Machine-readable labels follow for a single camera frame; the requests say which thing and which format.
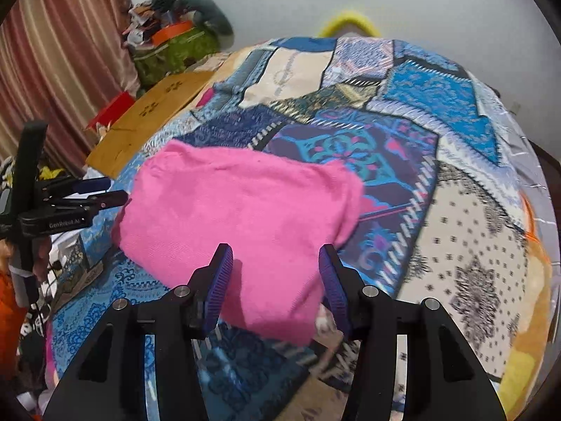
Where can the orange yellow fleece blanket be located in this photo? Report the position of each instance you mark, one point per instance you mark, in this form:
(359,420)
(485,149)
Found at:
(534,315)

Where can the grey striped bedsheet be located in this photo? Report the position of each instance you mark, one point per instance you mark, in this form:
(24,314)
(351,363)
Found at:
(517,162)

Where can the pile of assorted clutter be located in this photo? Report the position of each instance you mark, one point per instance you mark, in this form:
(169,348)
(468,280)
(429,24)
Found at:
(147,13)

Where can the wooden folding lap table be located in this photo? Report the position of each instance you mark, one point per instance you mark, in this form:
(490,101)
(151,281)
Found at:
(144,118)

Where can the orange box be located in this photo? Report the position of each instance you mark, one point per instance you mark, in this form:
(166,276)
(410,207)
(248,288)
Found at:
(173,30)

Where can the yellow foam tube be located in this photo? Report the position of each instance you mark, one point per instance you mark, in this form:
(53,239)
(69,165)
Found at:
(350,17)

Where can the pink shirt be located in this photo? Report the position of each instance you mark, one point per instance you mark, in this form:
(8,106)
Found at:
(241,210)

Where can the person's left hand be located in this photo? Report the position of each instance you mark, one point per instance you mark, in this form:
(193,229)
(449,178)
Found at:
(42,256)

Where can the orange cloth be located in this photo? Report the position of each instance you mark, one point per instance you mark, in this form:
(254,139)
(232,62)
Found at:
(11,315)

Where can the patchwork printed blanket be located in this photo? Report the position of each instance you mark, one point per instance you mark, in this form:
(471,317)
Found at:
(438,96)

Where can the grey plush pillow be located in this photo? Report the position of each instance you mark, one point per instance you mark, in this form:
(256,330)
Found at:
(214,13)

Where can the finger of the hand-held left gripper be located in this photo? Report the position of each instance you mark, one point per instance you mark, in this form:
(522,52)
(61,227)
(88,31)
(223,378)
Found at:
(109,198)
(92,184)

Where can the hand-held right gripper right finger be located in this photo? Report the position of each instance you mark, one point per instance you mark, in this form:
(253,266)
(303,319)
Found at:
(333,289)

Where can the striped pink curtain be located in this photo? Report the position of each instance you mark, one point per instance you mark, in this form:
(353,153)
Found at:
(65,30)

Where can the green patterned bag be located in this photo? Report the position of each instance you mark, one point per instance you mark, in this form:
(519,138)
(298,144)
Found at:
(175,52)

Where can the red box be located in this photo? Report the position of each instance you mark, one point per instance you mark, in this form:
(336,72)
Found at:
(111,109)

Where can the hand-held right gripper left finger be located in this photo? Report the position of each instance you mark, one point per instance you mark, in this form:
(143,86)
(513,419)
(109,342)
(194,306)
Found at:
(221,285)

